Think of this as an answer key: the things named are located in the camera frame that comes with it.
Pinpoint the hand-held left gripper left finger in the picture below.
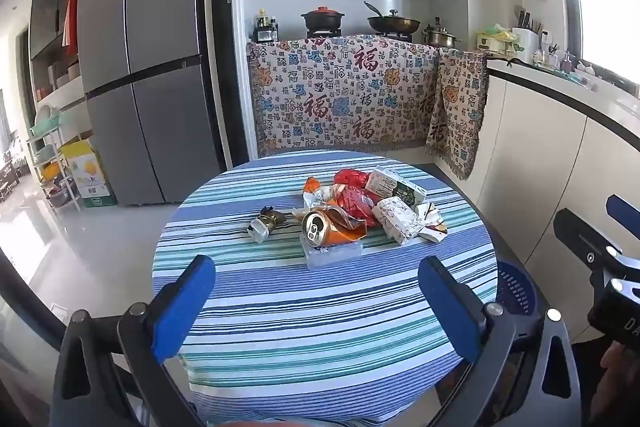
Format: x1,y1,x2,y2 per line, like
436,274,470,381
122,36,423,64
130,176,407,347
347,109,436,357
54,254,217,427

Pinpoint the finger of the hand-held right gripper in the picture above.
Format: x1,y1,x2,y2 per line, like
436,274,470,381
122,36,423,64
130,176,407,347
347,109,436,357
552,207,640,288
606,194,640,233

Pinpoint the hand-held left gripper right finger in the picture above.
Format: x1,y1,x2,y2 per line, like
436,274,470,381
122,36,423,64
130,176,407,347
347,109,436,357
418,255,583,427

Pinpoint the blue plastic basket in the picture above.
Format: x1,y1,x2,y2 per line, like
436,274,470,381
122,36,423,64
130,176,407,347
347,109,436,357
492,259,538,323

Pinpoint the red snack packet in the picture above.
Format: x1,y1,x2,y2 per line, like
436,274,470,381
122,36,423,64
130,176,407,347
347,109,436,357
337,187,383,228

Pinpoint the crushed drink can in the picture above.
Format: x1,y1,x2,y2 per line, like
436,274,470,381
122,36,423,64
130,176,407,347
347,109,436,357
300,205,368,250

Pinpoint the person's right hand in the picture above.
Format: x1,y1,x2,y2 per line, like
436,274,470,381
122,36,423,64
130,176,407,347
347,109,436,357
601,346,640,404

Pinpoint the white orange paper wrapper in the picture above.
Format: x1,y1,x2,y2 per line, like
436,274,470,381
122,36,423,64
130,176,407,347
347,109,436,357
415,202,448,243

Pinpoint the white kitchen counter cabinet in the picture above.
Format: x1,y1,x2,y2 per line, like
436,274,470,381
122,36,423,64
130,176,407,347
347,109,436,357
470,57,640,298

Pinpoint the floral tissue pack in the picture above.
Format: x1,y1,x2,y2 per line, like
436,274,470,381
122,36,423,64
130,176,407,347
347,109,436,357
372,198,426,244

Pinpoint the striped tablecloth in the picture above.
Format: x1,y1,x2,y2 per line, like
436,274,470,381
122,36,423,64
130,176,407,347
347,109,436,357
152,150,501,427

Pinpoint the clear plastic box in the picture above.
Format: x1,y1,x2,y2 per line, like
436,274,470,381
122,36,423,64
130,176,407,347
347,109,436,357
301,237,364,271

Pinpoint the white green milk carton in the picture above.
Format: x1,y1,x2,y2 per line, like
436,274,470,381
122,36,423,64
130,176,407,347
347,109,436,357
365,167,427,208

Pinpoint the crumpled red plastic wrapper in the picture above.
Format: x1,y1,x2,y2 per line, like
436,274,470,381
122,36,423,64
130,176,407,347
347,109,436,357
334,169,373,190

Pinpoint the yellow cardboard box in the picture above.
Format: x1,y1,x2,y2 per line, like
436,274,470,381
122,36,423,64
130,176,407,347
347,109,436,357
60,139,117,208

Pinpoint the small printed blanket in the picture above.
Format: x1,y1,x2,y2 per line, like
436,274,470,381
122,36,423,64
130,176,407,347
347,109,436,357
426,48,488,180

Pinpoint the orange white snack wrapper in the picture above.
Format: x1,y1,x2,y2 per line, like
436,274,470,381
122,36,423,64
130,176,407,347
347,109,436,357
302,177,346,210

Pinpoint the white knife block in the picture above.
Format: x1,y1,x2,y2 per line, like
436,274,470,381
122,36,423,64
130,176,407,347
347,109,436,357
511,7,543,65

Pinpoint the storage rack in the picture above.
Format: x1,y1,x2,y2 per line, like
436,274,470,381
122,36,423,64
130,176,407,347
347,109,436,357
26,107,81,212

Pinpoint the large printed blanket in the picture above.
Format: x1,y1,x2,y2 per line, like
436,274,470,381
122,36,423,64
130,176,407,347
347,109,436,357
246,34,441,158

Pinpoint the steel pot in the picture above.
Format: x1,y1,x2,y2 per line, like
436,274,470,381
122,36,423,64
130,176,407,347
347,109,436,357
422,19,462,49

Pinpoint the grey refrigerator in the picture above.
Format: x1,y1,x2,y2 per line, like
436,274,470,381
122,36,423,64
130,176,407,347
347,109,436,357
77,0,223,208

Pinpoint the wok with lid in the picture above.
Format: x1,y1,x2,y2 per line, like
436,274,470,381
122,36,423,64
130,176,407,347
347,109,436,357
364,2,422,35

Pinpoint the condiment bottles holder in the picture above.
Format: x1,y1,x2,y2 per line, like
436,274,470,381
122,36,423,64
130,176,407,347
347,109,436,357
254,9,280,42

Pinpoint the red bag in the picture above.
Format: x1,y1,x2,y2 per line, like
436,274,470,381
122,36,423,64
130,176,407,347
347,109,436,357
61,0,79,48

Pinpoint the dark clay pot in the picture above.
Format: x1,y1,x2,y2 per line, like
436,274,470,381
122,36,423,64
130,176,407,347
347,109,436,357
301,7,346,30

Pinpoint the dark wall shelving unit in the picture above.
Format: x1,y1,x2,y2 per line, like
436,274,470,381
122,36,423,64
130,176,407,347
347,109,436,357
27,0,86,108

